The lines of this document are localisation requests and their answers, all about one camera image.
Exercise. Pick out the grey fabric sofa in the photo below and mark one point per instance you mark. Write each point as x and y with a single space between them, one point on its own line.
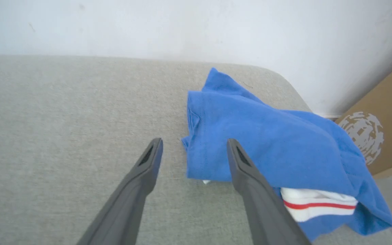
63 119

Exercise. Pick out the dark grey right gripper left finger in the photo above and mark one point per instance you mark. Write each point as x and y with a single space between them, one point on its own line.
128 197

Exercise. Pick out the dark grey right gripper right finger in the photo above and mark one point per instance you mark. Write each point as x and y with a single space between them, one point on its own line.
260 200

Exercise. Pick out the brown board with white prints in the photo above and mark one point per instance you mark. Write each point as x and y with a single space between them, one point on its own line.
390 112

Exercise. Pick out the blue garment white red trim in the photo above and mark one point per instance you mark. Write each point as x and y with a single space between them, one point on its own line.
274 143

